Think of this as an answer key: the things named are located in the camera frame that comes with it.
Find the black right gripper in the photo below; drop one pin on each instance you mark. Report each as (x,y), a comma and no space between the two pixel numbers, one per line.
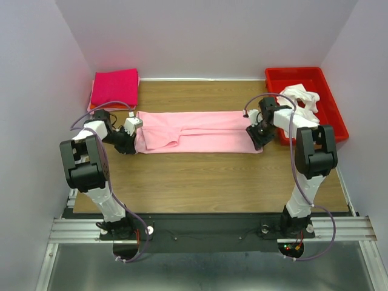
(258,140)

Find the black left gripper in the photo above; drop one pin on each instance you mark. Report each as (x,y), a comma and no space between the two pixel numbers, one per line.
(128,147)

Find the light pink t-shirt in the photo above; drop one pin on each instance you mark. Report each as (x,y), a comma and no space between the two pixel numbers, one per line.
(194,132)

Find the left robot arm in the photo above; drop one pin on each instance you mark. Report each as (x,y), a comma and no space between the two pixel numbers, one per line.
(86,168)

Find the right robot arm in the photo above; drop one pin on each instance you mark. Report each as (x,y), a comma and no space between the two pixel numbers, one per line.
(313,156)

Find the white crumpled t-shirt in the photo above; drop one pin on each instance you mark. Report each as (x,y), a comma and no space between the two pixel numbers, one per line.
(305,101)

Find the folded orange t-shirt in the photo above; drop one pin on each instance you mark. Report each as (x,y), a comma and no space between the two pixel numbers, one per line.
(110,107)

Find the red plastic bin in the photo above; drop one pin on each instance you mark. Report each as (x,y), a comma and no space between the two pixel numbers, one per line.
(313,80)

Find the folded magenta t-shirt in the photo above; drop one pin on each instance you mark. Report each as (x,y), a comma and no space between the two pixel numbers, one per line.
(120,85)

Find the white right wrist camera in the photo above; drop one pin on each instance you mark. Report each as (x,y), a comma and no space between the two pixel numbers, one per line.
(254,116)

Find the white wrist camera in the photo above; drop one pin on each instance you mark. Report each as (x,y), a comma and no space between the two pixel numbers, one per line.
(131,125)
(254,116)

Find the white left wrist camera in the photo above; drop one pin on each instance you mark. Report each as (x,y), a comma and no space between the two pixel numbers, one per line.
(131,125)

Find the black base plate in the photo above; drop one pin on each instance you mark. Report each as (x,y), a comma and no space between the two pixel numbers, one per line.
(207,233)

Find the aluminium frame rail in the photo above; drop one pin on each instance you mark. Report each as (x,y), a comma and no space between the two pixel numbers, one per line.
(84,231)

